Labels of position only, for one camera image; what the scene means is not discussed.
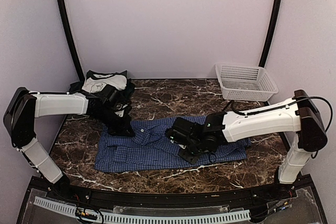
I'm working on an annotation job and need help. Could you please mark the right black frame post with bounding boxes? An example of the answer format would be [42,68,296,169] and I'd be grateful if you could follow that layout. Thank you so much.
[258,0,281,68]

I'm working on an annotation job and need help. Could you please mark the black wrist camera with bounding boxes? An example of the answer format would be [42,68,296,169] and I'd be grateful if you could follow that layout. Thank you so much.
[165,117,203,146]
[101,85,132,117]

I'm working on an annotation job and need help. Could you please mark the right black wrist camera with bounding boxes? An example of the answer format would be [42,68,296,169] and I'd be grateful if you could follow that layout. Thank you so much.
[165,117,203,146]

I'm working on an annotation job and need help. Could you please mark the dark green plaid garment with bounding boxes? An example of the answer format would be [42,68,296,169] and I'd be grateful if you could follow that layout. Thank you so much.
[69,79,135,98]

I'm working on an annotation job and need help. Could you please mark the left black frame post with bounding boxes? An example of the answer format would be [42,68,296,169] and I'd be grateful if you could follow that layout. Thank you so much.
[57,0,85,81]

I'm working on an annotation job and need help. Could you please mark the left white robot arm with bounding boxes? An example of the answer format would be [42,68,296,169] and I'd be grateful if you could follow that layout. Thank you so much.
[3,85,134,201]

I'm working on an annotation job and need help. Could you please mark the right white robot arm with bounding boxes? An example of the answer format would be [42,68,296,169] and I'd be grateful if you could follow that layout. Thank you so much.
[165,90,331,200]

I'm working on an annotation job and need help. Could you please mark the black frame post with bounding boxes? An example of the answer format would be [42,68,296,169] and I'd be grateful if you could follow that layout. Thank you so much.
[258,0,281,68]
[57,0,85,81]

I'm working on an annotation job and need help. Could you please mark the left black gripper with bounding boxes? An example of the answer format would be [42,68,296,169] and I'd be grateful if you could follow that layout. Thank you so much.
[93,107,135,137]

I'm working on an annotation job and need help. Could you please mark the white and green raglan shirt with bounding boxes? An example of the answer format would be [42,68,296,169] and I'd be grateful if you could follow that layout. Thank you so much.
[82,70,128,93]

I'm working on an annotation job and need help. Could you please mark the white plastic laundry basket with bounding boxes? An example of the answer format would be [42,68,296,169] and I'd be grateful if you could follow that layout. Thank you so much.
[215,63,279,102]

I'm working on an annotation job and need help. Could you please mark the black curved front rail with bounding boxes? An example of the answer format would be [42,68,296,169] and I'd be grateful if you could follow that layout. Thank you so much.
[28,175,316,211]

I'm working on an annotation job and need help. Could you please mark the white slotted cable duct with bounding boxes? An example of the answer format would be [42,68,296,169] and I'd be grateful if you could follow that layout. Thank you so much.
[34,197,250,223]

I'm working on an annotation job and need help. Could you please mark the blue checkered shirt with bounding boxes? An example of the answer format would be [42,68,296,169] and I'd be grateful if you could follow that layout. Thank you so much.
[94,117,251,173]

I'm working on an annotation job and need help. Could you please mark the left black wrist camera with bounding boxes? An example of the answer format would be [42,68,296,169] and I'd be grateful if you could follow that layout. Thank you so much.
[101,85,132,117]

